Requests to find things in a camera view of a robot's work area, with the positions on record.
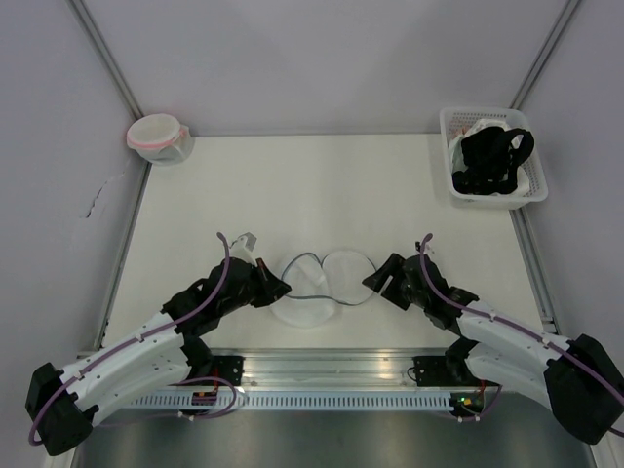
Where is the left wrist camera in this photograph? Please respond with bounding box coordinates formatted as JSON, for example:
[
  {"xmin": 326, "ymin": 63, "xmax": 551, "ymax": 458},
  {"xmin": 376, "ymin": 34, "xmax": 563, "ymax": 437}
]
[{"xmin": 230, "ymin": 232, "xmax": 257, "ymax": 266}]

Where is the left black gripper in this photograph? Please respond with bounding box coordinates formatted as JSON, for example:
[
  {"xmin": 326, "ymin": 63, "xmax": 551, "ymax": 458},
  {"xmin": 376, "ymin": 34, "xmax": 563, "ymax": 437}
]
[{"xmin": 219, "ymin": 258, "xmax": 292, "ymax": 317}]

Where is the round mesh laundry bag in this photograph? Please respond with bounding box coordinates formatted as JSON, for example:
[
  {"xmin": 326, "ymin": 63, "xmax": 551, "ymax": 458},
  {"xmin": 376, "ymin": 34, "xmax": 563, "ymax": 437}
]
[{"xmin": 269, "ymin": 250, "xmax": 377, "ymax": 329}]

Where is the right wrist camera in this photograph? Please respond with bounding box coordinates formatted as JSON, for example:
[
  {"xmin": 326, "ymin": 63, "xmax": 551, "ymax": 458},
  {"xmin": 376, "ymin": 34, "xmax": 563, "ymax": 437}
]
[{"xmin": 415, "ymin": 241, "xmax": 435, "ymax": 257}]

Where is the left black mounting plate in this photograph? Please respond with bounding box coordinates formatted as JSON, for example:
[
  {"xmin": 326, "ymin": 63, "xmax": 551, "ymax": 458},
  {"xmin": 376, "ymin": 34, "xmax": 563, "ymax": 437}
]
[{"xmin": 190, "ymin": 355, "xmax": 245, "ymax": 386}]

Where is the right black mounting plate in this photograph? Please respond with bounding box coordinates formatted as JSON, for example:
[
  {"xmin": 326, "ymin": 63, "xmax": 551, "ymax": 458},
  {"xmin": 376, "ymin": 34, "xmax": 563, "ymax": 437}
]
[{"xmin": 411, "ymin": 355, "xmax": 457, "ymax": 388}]

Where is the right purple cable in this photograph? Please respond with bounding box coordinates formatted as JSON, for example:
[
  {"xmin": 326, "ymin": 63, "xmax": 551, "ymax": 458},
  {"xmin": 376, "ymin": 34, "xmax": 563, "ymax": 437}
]
[{"xmin": 418, "ymin": 232, "xmax": 624, "ymax": 438}]

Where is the white cloth in basket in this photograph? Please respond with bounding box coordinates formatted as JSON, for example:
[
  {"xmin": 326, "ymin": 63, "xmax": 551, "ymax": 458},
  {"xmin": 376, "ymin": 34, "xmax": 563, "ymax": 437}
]
[{"xmin": 454, "ymin": 120, "xmax": 506, "ymax": 172}]

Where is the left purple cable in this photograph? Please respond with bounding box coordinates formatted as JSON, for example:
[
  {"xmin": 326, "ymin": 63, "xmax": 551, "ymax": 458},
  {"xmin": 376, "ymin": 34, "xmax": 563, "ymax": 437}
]
[{"xmin": 27, "ymin": 231, "xmax": 233, "ymax": 448}]

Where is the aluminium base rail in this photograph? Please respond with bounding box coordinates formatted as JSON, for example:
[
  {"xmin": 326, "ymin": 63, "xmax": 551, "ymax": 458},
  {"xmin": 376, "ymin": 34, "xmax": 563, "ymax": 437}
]
[{"xmin": 67, "ymin": 346, "xmax": 604, "ymax": 390}]

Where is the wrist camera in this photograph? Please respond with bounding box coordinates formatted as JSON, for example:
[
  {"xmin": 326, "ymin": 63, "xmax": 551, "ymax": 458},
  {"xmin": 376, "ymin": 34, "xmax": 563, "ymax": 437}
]
[
  {"xmin": 415, "ymin": 241, "xmax": 435, "ymax": 257},
  {"xmin": 230, "ymin": 232, "xmax": 257, "ymax": 266}
]

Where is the pink-trimmed mesh laundry bag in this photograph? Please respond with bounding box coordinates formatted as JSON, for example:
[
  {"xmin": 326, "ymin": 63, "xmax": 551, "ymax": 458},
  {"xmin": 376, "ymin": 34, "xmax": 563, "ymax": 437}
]
[{"xmin": 126, "ymin": 113, "xmax": 195, "ymax": 166}]

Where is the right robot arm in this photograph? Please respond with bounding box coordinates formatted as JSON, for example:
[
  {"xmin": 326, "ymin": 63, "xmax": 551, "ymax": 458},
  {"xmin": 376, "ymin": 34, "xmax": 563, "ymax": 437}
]
[{"xmin": 362, "ymin": 253, "xmax": 623, "ymax": 445}]

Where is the purple cable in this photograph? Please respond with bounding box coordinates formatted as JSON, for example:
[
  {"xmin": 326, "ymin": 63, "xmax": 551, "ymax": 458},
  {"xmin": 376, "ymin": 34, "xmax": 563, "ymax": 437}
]
[
  {"xmin": 418, "ymin": 232, "xmax": 624, "ymax": 438},
  {"xmin": 27, "ymin": 231, "xmax": 233, "ymax": 448}
]

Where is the black mounting plate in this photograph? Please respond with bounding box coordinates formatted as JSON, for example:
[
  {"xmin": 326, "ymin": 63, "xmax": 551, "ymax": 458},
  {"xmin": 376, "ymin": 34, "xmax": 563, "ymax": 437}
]
[
  {"xmin": 190, "ymin": 355, "xmax": 245, "ymax": 386},
  {"xmin": 411, "ymin": 355, "xmax": 457, "ymax": 388}
]

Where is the white slotted cable duct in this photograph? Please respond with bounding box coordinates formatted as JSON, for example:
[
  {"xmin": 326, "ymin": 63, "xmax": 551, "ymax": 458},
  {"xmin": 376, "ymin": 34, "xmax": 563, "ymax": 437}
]
[{"xmin": 127, "ymin": 390, "xmax": 453, "ymax": 412}]

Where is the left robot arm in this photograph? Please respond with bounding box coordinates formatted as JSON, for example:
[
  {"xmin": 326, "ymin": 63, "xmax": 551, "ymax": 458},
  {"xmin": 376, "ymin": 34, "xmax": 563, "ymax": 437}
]
[{"xmin": 25, "ymin": 257, "xmax": 292, "ymax": 456}]

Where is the black bra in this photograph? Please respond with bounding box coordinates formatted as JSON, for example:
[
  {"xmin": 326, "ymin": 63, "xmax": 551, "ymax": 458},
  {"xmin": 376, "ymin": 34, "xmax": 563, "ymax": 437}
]
[{"xmin": 452, "ymin": 127, "xmax": 535, "ymax": 196}]

